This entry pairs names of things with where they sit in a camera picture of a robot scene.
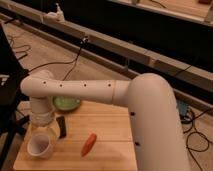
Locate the orange carrot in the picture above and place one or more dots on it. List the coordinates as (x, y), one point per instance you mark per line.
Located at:
(88, 144)

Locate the white ceramic cup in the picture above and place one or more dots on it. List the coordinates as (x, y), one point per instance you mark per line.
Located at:
(39, 145)

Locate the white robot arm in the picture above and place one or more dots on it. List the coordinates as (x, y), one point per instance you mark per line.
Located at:
(155, 123)

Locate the blue electronics box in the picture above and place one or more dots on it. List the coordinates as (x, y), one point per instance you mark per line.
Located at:
(182, 108)

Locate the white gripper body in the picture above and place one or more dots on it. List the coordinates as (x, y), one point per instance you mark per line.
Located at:
(42, 116)

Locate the white object on ledge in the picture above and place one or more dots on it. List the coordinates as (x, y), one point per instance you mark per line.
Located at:
(58, 15)

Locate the green ceramic bowl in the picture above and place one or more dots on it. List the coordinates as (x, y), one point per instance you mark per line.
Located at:
(66, 104)

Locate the black chair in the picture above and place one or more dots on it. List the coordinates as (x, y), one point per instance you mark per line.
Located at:
(10, 95)

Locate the black rectangular block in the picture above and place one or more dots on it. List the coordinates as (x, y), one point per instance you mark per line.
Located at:
(62, 125)

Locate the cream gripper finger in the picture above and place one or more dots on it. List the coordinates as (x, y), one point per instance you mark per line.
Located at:
(54, 130)

